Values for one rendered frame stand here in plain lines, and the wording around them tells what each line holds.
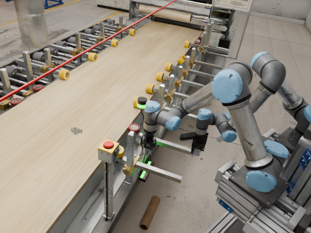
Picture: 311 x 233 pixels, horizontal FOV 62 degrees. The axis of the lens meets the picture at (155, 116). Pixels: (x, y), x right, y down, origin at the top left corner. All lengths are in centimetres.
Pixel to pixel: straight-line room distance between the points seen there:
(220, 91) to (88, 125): 103
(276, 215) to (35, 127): 146
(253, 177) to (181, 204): 144
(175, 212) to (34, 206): 139
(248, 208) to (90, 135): 101
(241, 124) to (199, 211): 155
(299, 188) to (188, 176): 145
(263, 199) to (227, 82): 61
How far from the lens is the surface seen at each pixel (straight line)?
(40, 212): 137
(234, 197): 149
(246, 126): 107
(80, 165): 152
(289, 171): 156
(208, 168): 290
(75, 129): 176
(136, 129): 175
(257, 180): 117
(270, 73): 141
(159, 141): 175
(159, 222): 238
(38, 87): 227
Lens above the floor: 199
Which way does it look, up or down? 35 degrees down
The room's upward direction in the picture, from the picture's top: 7 degrees clockwise
